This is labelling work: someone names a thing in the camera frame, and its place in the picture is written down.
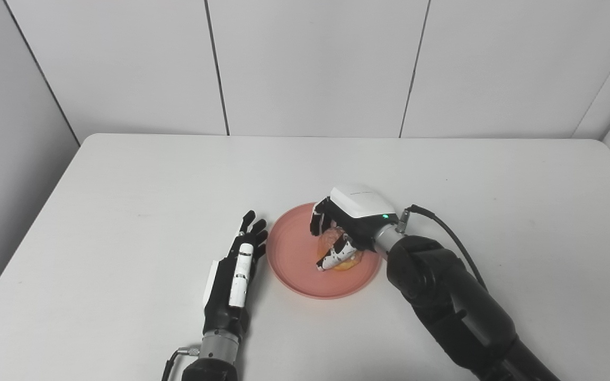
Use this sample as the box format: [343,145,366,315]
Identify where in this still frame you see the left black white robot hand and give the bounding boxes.
[202,210,268,338]

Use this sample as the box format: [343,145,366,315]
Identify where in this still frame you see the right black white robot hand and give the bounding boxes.
[309,184,397,271]

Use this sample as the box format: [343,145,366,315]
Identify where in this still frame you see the pink round plate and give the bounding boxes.
[266,202,383,300]

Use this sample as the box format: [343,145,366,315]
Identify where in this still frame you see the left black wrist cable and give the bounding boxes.
[160,347,201,381]

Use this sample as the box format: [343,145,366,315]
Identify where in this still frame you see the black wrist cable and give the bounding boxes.
[397,204,488,292]
[160,347,201,381]

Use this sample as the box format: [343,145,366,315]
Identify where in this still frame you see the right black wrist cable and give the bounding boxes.
[397,204,488,292]

